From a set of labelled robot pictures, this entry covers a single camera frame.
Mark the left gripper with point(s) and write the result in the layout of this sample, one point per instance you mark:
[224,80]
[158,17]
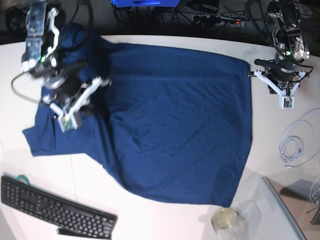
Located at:
[283,70]

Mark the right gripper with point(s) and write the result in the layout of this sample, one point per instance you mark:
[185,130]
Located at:
[62,86]

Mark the blue t-shirt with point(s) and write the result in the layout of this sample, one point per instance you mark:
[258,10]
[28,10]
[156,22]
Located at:
[175,125]

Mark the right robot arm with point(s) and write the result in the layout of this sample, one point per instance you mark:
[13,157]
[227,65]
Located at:
[43,57]

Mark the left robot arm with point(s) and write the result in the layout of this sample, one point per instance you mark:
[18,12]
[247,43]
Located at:
[286,37]

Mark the blue box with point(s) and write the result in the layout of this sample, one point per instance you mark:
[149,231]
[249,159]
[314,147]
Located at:
[145,3]

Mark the black power strip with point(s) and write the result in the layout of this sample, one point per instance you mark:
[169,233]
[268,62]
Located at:
[218,20]

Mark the green tape roll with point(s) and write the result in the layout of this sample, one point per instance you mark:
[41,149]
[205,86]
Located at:
[23,179]

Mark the black keyboard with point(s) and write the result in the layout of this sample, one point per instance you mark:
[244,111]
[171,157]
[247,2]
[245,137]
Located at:
[73,219]

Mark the clear glass jar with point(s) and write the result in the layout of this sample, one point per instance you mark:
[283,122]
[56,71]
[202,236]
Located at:
[237,223]

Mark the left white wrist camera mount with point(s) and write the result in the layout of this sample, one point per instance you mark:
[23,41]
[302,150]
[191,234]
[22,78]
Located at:
[285,90]

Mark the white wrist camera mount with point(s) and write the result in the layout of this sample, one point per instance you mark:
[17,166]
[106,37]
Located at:
[68,115]
[285,90]

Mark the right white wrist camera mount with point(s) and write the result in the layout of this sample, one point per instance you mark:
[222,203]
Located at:
[68,115]

